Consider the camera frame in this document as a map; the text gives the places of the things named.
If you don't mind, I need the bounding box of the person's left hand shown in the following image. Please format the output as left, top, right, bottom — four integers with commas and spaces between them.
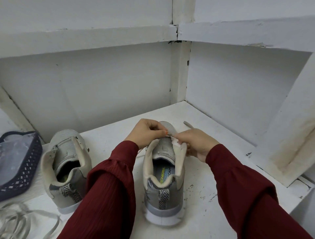
124, 118, 169, 150

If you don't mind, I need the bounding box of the person's right hand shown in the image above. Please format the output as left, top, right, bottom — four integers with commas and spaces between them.
176, 128, 220, 163

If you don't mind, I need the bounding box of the grey shoelace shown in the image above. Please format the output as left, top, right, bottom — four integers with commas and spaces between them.
165, 120, 195, 140
0, 202, 62, 239

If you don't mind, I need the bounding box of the grey mesh shoe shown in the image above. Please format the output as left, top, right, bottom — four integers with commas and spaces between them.
40, 129, 93, 215
142, 121, 188, 227

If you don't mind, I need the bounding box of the clear plastic bag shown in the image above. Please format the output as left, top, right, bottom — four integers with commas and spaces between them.
0, 134, 35, 185

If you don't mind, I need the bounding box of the person's left forearm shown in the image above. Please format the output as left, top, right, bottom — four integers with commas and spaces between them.
57, 140, 140, 239

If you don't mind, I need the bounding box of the person's right forearm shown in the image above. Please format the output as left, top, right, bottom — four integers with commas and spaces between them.
205, 143, 313, 239

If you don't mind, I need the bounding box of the dark plastic lattice basket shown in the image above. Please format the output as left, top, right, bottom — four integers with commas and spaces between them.
0, 130, 43, 203

